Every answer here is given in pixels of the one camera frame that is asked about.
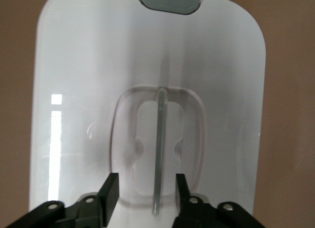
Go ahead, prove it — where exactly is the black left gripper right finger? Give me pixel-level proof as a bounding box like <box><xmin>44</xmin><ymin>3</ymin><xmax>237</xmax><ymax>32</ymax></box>
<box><xmin>171</xmin><ymin>173</ymin><xmax>265</xmax><ymax>228</ymax></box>

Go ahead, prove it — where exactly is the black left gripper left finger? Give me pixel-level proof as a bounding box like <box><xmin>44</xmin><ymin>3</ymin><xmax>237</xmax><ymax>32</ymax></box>
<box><xmin>3</xmin><ymin>172</ymin><xmax>122</xmax><ymax>228</ymax></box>

